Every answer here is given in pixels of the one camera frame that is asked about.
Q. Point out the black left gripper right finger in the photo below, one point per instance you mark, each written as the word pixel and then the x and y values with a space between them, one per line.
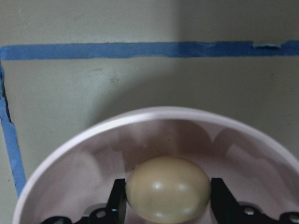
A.
pixel 227 210

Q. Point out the beige egg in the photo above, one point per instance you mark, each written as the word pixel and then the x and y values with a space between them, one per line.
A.
pixel 168 190

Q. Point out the pink bowl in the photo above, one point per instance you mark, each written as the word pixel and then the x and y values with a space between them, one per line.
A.
pixel 81 172

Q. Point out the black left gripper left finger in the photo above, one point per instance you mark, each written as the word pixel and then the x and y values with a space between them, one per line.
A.
pixel 112 212

